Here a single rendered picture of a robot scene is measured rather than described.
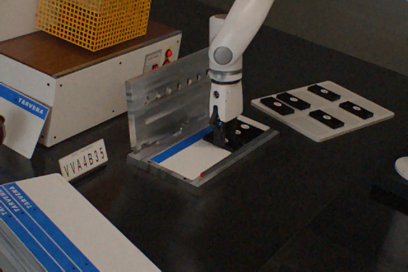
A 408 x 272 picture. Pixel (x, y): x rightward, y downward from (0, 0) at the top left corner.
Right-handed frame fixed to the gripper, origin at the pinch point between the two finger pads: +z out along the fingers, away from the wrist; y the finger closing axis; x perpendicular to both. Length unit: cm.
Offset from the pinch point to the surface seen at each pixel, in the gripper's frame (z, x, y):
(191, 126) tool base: 0.3, 11.6, 2.1
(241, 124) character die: 1.1, 1.9, 12.5
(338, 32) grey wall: 24, 58, 222
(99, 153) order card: -2.4, 16.4, -32.0
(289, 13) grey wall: 16, 86, 221
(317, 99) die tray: 4, -3, 54
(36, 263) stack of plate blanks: -3, -8, -81
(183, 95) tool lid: -9.2, 12.2, -0.7
